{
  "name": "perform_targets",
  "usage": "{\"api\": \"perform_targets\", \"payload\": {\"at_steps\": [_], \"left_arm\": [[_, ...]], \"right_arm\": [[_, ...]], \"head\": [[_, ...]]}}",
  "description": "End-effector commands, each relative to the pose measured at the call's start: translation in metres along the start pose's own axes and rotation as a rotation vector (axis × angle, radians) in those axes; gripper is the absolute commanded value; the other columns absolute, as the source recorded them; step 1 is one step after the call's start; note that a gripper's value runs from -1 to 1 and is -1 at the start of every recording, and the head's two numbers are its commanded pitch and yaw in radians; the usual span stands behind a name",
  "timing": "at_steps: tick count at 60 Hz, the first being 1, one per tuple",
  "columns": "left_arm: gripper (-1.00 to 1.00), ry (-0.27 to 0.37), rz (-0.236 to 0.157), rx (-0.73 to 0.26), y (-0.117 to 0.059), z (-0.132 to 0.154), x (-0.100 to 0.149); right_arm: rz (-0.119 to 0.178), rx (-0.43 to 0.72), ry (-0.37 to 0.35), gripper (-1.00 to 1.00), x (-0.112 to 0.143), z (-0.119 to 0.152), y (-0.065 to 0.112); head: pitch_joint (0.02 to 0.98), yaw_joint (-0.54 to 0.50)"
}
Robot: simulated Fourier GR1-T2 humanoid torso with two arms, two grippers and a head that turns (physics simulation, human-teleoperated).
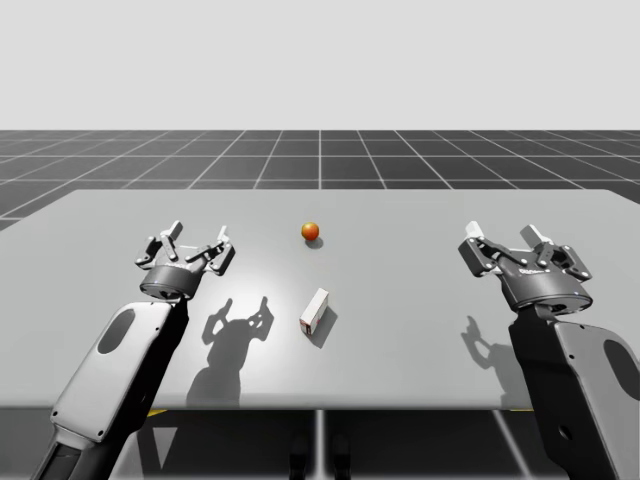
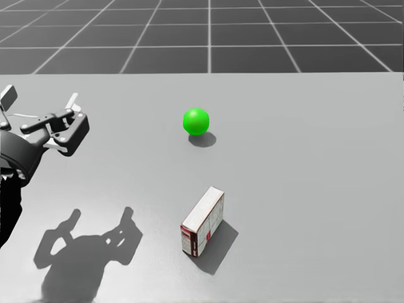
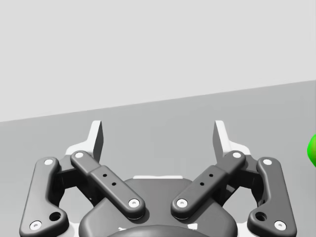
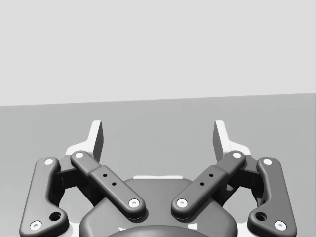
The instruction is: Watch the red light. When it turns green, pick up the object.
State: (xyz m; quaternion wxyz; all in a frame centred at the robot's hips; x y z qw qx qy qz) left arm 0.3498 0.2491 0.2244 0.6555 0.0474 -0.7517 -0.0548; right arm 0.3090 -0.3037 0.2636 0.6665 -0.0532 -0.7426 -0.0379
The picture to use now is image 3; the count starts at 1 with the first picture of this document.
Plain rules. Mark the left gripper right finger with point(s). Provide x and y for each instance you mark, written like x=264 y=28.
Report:
x=205 y=181

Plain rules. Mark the green ball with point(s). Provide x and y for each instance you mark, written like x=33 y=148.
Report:
x=313 y=150

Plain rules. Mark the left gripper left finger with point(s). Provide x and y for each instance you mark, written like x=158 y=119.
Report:
x=112 y=181

